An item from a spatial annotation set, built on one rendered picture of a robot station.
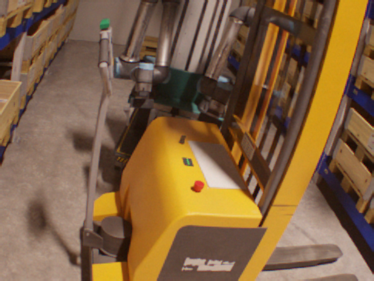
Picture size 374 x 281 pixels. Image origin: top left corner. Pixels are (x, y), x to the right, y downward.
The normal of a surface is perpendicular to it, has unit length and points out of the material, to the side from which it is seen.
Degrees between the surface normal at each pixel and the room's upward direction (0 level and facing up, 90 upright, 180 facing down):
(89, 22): 90
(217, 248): 90
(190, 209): 14
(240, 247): 90
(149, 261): 90
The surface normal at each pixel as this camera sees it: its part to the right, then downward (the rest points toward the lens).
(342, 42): 0.17, 0.47
